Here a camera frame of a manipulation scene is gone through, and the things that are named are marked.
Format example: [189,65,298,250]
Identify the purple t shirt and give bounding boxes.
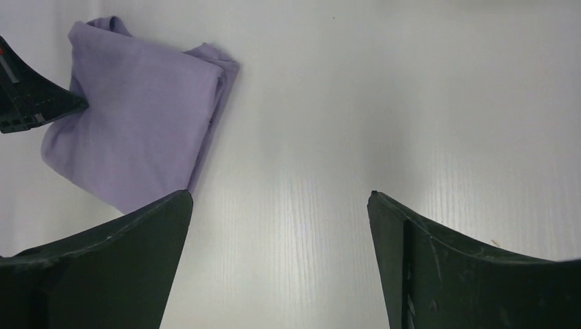
[40,16,240,214]

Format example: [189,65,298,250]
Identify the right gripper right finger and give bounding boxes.
[367,191,580,328]

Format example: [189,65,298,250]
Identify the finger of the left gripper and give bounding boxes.
[1,38,89,134]

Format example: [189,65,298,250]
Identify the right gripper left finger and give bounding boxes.
[1,190,193,328]

